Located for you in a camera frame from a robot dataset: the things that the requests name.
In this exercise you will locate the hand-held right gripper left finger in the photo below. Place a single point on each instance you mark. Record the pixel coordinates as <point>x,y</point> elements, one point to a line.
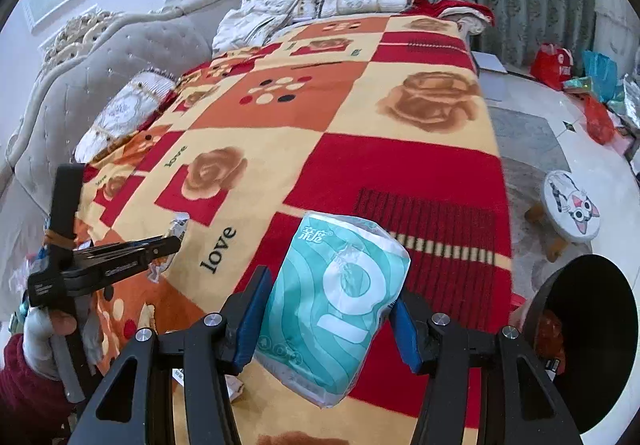
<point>252,320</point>

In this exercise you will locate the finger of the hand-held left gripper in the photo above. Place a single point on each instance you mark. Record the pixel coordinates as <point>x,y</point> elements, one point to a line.
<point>125,272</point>
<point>140,247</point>

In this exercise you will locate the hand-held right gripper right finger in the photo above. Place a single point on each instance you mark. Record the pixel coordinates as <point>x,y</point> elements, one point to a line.
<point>404,337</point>

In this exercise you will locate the teal tissue packet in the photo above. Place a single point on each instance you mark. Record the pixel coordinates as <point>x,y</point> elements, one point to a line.
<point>325,305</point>

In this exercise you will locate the black trash bin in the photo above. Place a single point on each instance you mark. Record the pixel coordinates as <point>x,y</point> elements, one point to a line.
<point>595,325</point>

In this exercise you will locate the person's left forearm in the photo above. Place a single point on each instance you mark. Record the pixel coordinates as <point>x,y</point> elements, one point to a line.
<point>25,390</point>

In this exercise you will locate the person's left hand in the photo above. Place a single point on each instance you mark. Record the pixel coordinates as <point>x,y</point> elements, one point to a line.
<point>40,340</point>

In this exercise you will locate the white crumpled wrapper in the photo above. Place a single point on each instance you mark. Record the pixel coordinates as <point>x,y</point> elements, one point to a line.
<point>179,225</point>
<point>234,387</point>
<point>159,270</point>

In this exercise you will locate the white embroidered round pillow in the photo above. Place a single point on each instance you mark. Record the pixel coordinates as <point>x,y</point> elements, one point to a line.
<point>125,112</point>

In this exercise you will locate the shiny red wrapper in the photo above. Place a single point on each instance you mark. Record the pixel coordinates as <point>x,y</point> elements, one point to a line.
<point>550,332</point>

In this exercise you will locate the grey tufted sofa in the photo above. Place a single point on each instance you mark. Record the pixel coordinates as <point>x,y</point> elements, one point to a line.
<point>100,55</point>

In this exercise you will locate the red and orange printed blanket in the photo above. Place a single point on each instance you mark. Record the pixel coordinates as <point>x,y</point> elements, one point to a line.
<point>310,150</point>

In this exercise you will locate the round cat print stool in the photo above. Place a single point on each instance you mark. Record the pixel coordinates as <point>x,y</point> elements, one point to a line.
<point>572,205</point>

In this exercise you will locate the white flat box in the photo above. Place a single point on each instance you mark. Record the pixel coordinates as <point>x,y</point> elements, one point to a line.
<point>490,70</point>

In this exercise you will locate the red plastic bag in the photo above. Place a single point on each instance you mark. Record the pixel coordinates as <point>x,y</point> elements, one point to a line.
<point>599,122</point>

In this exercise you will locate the red gift bag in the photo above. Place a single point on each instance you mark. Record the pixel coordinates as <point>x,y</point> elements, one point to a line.
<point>550,67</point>

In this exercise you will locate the blue shopping bag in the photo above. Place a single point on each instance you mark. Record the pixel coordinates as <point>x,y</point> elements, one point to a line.
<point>602,72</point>

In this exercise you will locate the silver foil bag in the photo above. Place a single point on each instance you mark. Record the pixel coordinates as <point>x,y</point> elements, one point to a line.
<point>632,97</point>

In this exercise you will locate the red cloth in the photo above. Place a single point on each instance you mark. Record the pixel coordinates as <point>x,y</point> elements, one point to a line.
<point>450,7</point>

